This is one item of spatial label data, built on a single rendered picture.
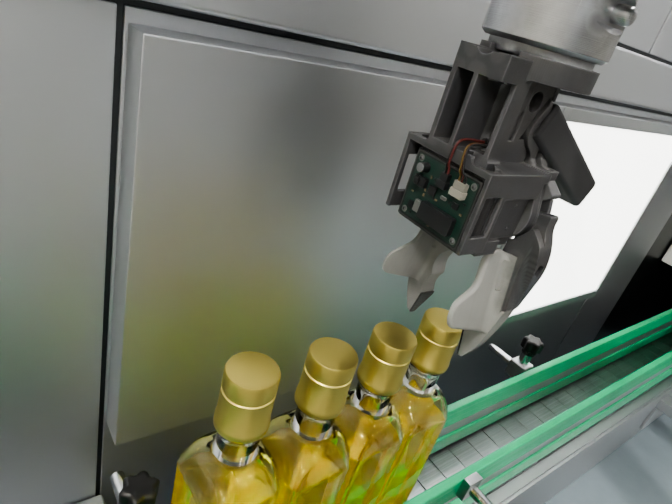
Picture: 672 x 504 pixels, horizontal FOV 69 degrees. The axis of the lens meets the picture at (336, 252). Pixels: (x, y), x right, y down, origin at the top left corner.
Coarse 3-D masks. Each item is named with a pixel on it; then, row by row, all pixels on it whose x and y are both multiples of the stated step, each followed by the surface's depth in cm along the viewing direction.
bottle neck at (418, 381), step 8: (408, 368) 42; (416, 368) 41; (408, 376) 42; (416, 376) 41; (424, 376) 41; (432, 376) 41; (408, 384) 42; (416, 384) 41; (424, 384) 41; (432, 384) 41; (416, 392) 41; (424, 392) 41
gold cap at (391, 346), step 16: (384, 336) 35; (400, 336) 36; (368, 352) 36; (384, 352) 35; (400, 352) 35; (368, 368) 36; (384, 368) 35; (400, 368) 36; (368, 384) 36; (384, 384) 36; (400, 384) 37
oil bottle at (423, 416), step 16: (400, 400) 41; (416, 400) 41; (432, 400) 42; (400, 416) 41; (416, 416) 41; (432, 416) 42; (416, 432) 41; (432, 432) 43; (400, 448) 42; (416, 448) 43; (432, 448) 45; (400, 464) 43; (416, 464) 45; (400, 480) 45; (416, 480) 47; (384, 496) 45; (400, 496) 47
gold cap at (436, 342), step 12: (432, 312) 40; (444, 312) 41; (420, 324) 40; (432, 324) 39; (444, 324) 39; (420, 336) 40; (432, 336) 39; (444, 336) 38; (456, 336) 39; (420, 348) 40; (432, 348) 39; (444, 348) 39; (420, 360) 40; (432, 360) 40; (444, 360) 40; (432, 372) 40; (444, 372) 41
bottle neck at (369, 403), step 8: (360, 384) 38; (360, 392) 38; (368, 392) 37; (360, 400) 38; (368, 400) 37; (376, 400) 37; (384, 400) 37; (360, 408) 38; (368, 408) 38; (376, 408) 38; (384, 408) 38
